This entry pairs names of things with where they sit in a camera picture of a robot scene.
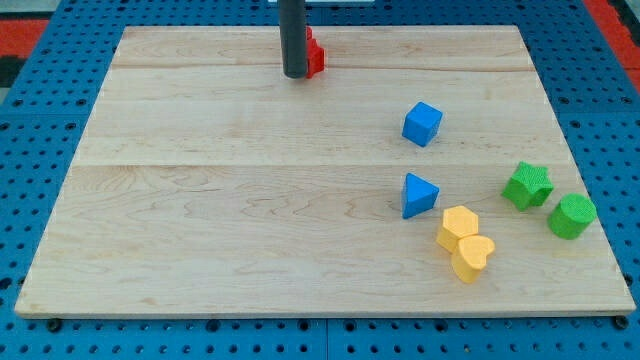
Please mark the blue cube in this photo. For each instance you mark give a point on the blue cube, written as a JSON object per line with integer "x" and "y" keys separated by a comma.
{"x": 421, "y": 124}

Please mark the blue triangular prism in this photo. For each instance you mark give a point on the blue triangular prism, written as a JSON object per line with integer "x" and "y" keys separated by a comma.
{"x": 418, "y": 195}

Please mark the light wooden board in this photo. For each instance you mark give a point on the light wooden board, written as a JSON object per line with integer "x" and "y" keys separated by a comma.
{"x": 206, "y": 184}

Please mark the red block behind rod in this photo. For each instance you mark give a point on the red block behind rod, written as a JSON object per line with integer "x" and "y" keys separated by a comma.
{"x": 315, "y": 55}

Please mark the yellow hexagonal block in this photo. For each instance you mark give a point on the yellow hexagonal block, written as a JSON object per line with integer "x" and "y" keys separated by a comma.
{"x": 457, "y": 222}

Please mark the yellow heart block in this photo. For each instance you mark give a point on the yellow heart block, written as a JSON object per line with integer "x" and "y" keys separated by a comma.
{"x": 470, "y": 257}

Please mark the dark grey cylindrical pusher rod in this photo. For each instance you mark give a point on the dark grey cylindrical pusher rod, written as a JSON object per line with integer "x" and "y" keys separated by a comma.
{"x": 292, "y": 26}

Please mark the green star block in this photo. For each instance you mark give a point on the green star block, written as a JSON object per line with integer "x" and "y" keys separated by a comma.
{"x": 528, "y": 186}

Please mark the green cylinder block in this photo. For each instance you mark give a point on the green cylinder block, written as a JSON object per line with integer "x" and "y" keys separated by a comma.
{"x": 572, "y": 216}

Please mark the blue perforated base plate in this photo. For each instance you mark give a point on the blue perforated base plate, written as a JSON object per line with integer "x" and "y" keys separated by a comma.
{"x": 48, "y": 105}

